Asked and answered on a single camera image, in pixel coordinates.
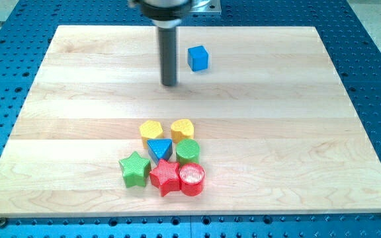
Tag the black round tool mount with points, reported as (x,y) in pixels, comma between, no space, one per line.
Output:
(163,13)

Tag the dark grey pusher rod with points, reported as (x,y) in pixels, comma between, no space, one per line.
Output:
(168,55)

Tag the blue cube block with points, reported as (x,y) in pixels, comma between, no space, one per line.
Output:
(197,58)

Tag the silver metal mounting plate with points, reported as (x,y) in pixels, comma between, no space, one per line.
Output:
(206,7)

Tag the yellow heart block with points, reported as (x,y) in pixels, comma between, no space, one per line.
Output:
(182,129)

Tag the yellow hexagon block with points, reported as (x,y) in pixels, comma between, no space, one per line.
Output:
(150,129)

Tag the blue triangle block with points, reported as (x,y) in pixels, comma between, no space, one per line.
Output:
(160,149)

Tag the green cylinder block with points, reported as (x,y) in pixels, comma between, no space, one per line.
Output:
(187,151)

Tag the green star block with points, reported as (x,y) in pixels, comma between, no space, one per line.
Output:
(135,170)

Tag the red star block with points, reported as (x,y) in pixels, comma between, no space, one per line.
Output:
(166,177)

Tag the red cylinder block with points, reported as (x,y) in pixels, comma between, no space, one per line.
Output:
(192,177)

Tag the light wooden board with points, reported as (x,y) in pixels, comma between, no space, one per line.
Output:
(277,130)

